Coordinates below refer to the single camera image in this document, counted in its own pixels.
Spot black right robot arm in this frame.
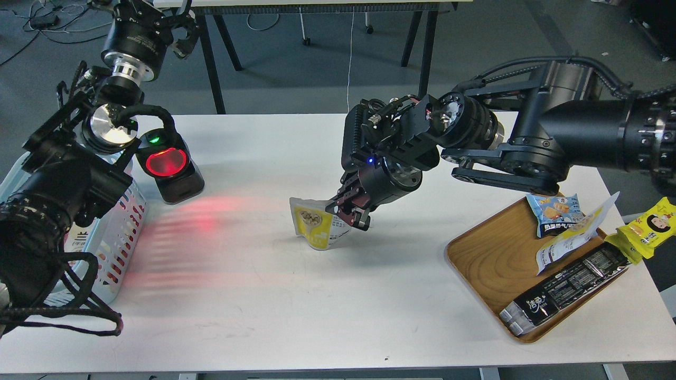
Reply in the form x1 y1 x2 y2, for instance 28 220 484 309
325 56 674 231

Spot floor cables and adapter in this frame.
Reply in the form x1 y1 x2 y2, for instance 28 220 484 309
0 0 114 68

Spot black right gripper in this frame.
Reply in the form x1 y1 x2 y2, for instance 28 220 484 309
325 156 423 231

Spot round-cornered wooden tray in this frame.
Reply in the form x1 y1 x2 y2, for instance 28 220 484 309
446 198 630 343

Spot yellow cartoon snack bag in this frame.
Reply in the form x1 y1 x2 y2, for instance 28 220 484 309
605 197 675 264

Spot light blue plastic basket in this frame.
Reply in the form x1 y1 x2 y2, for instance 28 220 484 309
1 153 146 307

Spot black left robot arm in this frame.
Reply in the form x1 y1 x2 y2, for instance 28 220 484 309
1 1 204 336

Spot black barcode scanner red window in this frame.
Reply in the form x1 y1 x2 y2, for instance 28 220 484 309
135 128 205 204

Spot black long snack package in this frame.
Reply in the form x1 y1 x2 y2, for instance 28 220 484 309
498 242 631 335

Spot blue snack bag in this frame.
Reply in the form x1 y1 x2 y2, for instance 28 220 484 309
525 193 584 238

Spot snack packages inside basket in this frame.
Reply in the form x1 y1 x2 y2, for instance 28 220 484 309
63 222 95 252

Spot white hanging cable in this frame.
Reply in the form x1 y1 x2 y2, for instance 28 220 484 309
346 5 355 114

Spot black-legged background table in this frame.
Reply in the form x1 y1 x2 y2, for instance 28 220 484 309
158 0 473 115

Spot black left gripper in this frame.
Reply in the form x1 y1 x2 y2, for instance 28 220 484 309
101 1 200 82

